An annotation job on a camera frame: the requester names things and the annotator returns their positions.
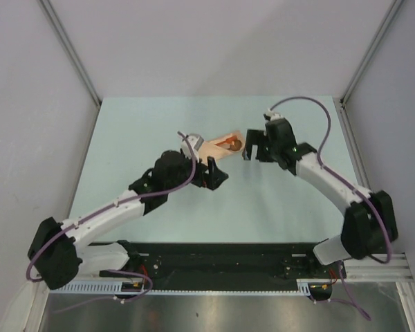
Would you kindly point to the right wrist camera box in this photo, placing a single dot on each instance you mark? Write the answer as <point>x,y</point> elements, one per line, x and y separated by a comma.
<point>271,115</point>

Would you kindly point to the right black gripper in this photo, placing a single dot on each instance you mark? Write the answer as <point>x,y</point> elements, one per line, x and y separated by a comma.
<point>258,137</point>

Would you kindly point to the orange plastic fork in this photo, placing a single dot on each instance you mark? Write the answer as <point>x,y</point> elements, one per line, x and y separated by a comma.
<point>230,140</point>

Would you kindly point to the left aluminium frame post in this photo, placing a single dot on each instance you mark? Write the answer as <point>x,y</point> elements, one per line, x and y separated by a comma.
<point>65,42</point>

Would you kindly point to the orange cloth napkin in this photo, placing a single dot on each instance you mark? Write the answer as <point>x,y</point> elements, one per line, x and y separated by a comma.
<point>209,148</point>

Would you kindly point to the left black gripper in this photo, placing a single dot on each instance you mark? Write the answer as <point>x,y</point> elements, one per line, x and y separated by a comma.
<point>211,179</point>

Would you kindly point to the right aluminium frame post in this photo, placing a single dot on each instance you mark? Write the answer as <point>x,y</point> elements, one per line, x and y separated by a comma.
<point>373,47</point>

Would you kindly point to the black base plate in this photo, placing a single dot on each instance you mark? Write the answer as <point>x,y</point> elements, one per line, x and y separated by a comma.
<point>226,266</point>

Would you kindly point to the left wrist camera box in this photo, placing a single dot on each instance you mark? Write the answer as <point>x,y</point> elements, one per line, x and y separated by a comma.
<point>190,144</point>

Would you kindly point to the slotted cable duct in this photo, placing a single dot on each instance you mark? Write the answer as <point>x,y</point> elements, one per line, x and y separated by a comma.
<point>100,287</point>

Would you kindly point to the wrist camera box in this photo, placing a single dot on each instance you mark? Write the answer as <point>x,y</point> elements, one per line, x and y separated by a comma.
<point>190,144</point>
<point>271,115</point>

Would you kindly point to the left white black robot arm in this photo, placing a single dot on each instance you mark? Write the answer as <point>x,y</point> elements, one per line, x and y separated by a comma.
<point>61,251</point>

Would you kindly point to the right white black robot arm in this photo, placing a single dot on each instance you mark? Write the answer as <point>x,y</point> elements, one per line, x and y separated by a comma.
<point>369,223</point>

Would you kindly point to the aluminium frame post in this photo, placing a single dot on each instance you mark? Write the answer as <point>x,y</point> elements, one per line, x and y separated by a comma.
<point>373,47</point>
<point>65,42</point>

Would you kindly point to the copper spoon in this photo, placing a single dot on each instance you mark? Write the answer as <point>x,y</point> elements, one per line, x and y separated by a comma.
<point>236,147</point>

